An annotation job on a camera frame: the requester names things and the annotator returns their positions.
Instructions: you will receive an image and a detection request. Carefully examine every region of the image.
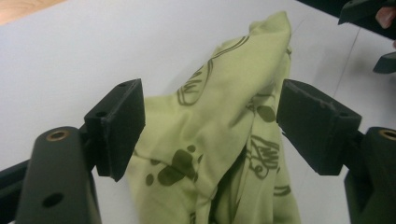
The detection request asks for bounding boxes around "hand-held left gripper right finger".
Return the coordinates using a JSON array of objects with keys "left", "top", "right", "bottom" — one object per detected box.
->
[{"left": 276, "top": 78, "right": 362, "bottom": 176}]

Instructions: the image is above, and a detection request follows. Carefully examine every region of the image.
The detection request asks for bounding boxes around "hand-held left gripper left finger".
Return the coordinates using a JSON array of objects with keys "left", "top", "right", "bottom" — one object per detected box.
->
[{"left": 83, "top": 77, "right": 147, "bottom": 183}]

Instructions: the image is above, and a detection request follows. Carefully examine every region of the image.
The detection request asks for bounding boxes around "green printed baby romper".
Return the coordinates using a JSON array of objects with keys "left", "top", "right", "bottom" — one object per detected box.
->
[{"left": 125, "top": 10, "right": 303, "bottom": 224}]

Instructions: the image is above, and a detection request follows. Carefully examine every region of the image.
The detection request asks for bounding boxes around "white board table cover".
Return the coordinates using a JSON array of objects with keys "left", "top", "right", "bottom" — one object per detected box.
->
[{"left": 0, "top": 0, "right": 396, "bottom": 224}]

